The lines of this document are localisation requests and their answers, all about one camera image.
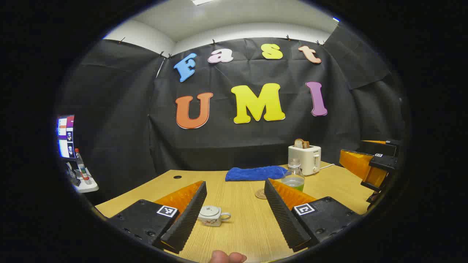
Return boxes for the blue towel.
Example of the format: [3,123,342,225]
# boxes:
[225,165,290,182]

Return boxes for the white side table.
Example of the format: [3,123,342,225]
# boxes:
[66,161,99,194]

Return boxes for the computer monitor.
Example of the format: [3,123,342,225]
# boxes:
[56,114,76,161]

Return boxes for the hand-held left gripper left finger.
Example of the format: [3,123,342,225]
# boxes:
[108,181,208,254]

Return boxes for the black backdrop cloth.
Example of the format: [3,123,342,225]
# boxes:
[58,36,407,206]

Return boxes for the black monitor stand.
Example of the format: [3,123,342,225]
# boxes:
[66,161,82,187]

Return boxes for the white toaster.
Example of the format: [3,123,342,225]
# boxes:
[288,145,322,176]

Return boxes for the green label water bottle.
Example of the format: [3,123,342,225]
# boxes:
[281,158,305,193]

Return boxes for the small red cap bottle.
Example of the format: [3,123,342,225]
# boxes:
[74,148,92,185]

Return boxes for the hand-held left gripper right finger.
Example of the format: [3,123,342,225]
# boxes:
[264,178,363,253]

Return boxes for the white teacup lid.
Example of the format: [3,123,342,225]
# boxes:
[199,205,221,217]

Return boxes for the white teacup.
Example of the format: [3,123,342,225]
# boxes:
[197,210,232,227]

